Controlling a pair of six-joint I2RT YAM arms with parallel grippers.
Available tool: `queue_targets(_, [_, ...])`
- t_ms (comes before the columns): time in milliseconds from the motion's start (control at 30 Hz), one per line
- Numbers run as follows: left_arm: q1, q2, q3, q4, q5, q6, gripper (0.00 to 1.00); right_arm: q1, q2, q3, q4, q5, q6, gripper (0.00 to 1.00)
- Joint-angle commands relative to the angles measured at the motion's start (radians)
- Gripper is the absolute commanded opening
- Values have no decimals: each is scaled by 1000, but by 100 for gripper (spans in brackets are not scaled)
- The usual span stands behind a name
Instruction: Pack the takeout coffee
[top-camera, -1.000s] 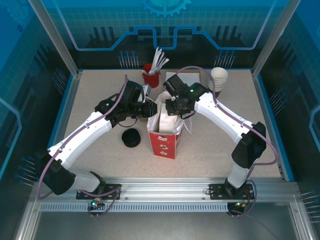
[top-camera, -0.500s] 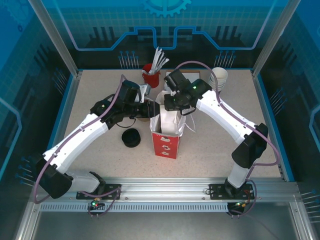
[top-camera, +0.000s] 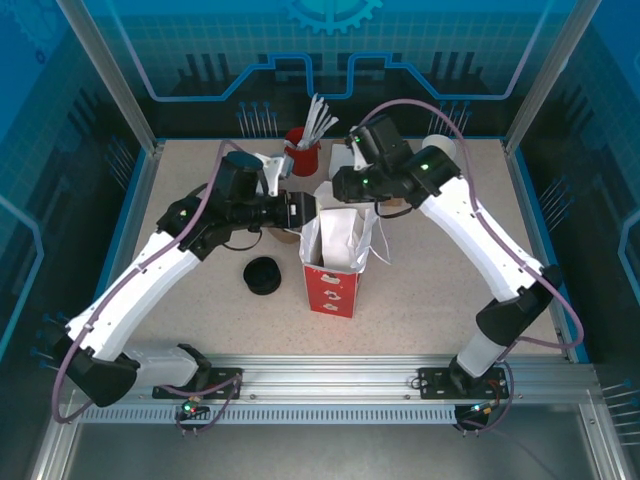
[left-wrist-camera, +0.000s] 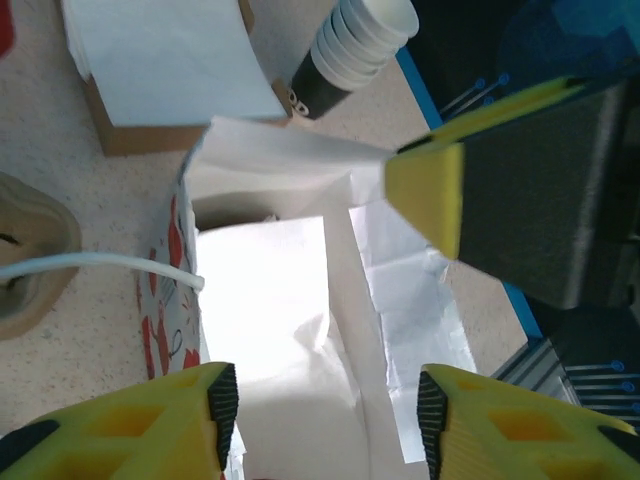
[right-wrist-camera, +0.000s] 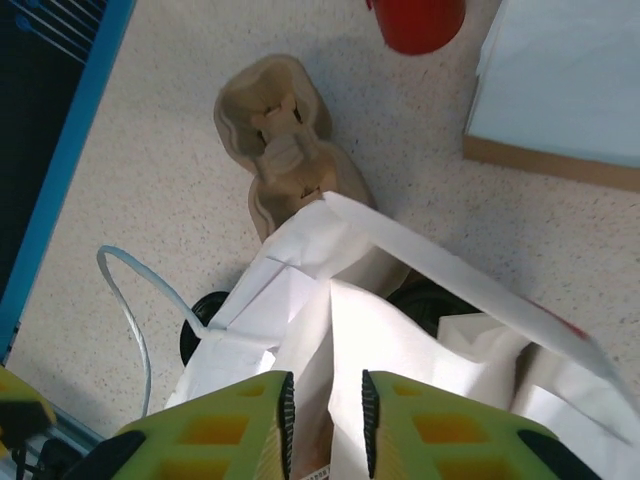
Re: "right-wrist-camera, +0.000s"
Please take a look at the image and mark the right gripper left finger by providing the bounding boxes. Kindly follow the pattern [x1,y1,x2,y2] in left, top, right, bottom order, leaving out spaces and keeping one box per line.
[64,369,296,480]

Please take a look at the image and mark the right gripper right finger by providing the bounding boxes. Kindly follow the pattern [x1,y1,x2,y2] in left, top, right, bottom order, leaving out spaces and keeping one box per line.
[359,369,601,480]

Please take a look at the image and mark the red and white paper bag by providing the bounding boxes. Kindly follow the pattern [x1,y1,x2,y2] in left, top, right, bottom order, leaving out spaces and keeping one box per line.
[96,192,632,480]

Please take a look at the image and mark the black plastic cup lid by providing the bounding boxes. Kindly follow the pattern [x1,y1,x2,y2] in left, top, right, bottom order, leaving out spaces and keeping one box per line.
[387,277,484,341]
[179,292,236,366]

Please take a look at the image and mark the brown pulp cup carrier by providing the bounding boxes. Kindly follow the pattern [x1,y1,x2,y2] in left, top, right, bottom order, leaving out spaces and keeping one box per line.
[214,53,380,246]

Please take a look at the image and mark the flat white paper bag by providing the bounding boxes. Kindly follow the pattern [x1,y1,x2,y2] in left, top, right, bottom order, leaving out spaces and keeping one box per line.
[464,0,640,169]

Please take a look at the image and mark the red mug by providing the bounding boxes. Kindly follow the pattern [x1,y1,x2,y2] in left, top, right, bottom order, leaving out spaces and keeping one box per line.
[366,0,467,55]

